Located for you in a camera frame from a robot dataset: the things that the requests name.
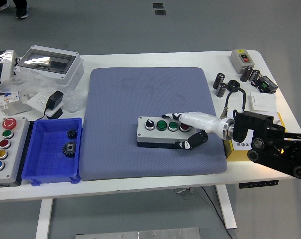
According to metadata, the black hex nut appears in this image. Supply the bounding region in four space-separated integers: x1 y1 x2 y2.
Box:
227 80 241 93

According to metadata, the white circuit breaker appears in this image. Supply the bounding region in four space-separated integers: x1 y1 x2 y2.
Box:
0 91 33 117

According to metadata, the grey four-button control box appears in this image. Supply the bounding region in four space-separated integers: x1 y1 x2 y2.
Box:
136 116 199 150

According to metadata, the white box in shiny wrap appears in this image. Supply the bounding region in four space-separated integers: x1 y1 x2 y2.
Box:
0 49 20 95

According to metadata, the white table leg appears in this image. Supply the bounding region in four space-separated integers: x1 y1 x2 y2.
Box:
214 185 238 230
35 198 54 239

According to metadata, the blue plastic bin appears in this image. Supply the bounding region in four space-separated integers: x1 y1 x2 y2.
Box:
21 117 83 187

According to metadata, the black cable under table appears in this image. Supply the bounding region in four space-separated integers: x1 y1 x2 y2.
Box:
200 186 233 239

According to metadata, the grey red-black switch box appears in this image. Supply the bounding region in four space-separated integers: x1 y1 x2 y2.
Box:
230 49 255 75

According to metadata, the grey distribution box clear lid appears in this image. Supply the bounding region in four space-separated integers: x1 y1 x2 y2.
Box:
13 45 85 88

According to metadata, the white wall socket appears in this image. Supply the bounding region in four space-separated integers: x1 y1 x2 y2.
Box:
26 92 63 120

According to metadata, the large black bevel gear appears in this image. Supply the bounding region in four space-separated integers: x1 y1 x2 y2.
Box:
62 140 78 158

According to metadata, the metal bracket under table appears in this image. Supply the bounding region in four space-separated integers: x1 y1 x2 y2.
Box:
174 188 195 195

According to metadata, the grey metal floor plate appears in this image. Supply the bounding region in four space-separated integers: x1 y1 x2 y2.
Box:
75 227 201 239

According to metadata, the black table control panel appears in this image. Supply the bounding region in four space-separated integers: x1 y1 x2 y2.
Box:
239 180 280 189

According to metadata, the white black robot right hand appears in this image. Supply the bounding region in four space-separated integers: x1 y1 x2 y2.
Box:
161 112 225 150

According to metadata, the grey five-button control station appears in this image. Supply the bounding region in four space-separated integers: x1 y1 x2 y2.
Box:
0 116 31 188

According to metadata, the black module green terminal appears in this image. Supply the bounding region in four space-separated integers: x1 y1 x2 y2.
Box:
251 75 279 95

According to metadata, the blue-grey mat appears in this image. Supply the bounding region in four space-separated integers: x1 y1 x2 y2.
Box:
79 67 228 182

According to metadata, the clear plastic bag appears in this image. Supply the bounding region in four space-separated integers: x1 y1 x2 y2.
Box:
0 69 88 114

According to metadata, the yellow white cardboard box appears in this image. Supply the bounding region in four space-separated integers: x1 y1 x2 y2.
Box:
224 111 287 162

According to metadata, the black power adapter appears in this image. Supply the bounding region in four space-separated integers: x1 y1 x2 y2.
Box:
45 90 64 110

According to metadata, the white wall switch panel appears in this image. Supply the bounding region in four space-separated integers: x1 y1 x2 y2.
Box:
250 92 277 112

